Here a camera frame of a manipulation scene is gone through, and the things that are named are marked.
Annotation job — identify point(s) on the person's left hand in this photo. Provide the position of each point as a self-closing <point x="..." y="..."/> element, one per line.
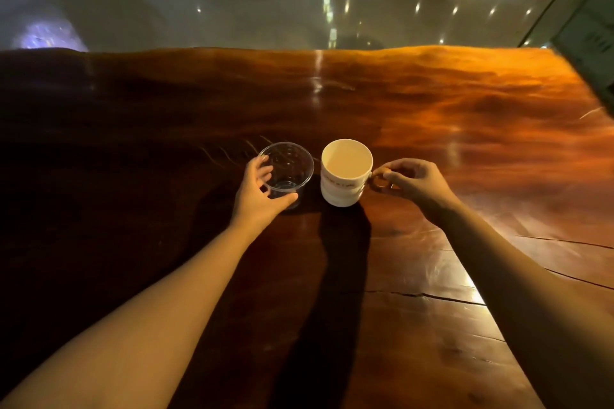
<point x="254" y="202"/>

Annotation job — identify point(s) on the person's right hand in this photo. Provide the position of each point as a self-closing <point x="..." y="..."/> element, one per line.
<point x="419" y="183"/>

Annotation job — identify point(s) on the person's left thumb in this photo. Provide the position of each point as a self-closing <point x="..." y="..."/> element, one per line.
<point x="284" y="201"/>

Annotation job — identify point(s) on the person's right thumb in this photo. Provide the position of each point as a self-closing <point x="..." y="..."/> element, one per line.
<point x="391" y="180"/>

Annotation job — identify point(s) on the clear plastic cup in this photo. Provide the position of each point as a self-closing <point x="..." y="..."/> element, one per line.
<point x="287" y="173"/>

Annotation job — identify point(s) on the white ceramic mug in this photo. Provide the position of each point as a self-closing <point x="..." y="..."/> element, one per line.
<point x="345" y="174"/>

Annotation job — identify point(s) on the person's left forearm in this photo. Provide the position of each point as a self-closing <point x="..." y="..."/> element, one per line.
<point x="139" y="322"/>

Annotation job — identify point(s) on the person's right forearm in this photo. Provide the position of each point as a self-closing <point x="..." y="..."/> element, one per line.
<point x="527" y="308"/>

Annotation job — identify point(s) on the grey pillar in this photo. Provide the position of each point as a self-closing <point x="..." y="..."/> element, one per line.
<point x="583" y="25"/>

